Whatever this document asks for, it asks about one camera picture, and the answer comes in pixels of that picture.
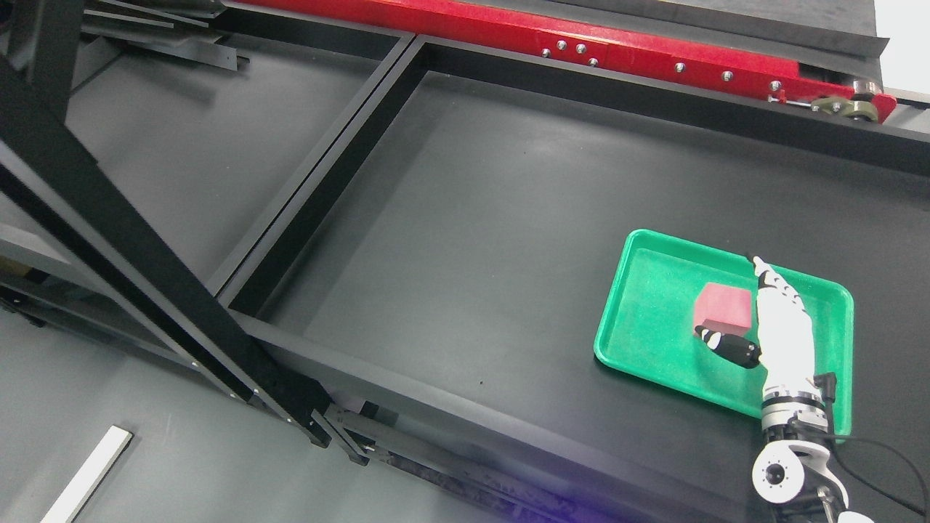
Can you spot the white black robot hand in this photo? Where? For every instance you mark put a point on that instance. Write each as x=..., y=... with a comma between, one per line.
x=785, y=345

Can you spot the pink red block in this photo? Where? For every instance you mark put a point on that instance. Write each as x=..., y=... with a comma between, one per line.
x=723, y=308

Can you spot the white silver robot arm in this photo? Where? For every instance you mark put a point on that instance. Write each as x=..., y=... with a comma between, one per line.
x=791, y=473

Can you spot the green plastic tray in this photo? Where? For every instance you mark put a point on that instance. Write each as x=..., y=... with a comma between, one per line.
x=647, y=326

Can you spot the black metal shelf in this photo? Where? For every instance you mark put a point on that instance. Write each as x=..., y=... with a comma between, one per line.
x=450, y=256
x=164, y=173

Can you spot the black left metal shelf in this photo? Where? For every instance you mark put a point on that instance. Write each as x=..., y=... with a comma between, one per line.
x=164, y=173

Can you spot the red metal beam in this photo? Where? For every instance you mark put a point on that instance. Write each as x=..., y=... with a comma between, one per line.
x=708, y=66

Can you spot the white standing desk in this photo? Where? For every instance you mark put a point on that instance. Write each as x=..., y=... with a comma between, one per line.
x=89, y=476

